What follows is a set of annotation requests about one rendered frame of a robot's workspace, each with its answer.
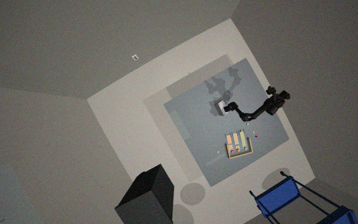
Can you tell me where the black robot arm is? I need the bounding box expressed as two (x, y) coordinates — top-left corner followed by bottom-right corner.
(224, 91), (290, 121)

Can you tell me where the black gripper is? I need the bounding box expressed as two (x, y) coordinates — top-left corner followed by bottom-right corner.
(266, 86), (285, 106)

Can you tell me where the orange flat strip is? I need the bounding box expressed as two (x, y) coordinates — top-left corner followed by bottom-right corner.
(226, 135), (232, 145)

